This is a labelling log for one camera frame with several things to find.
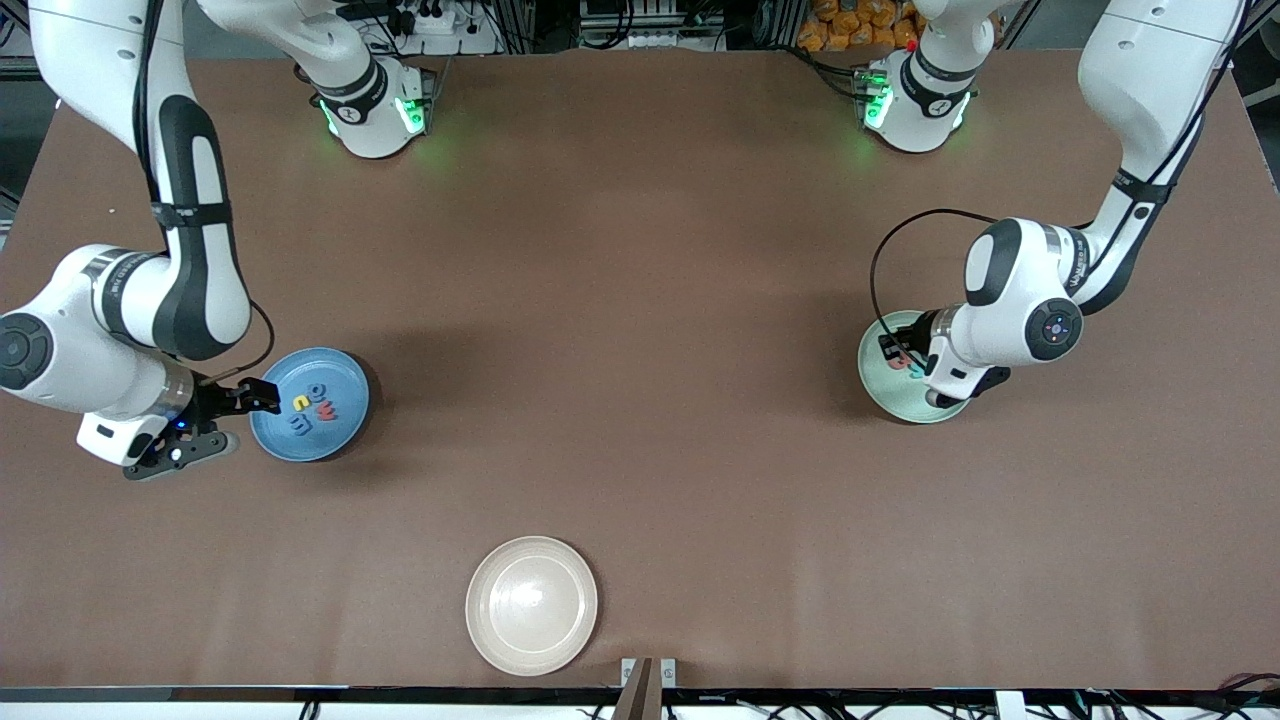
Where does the orange snack bags pile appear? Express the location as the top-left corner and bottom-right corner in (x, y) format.
(798, 0), (926, 53)

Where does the beige plate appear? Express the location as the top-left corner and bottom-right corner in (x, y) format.
(465, 536), (599, 677)

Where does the blue plate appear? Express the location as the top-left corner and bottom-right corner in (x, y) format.
(249, 347), (371, 463)

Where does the grey equipment rack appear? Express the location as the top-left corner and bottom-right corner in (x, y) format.
(578, 0), (726, 51)

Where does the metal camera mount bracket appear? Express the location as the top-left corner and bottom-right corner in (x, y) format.
(612, 657), (678, 720)

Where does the white power strip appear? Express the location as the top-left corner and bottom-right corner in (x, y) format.
(340, 0), (501, 58)

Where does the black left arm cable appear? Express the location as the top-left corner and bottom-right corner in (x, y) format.
(870, 208), (1001, 351)

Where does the light green plate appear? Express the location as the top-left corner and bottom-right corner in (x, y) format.
(857, 310), (976, 425)

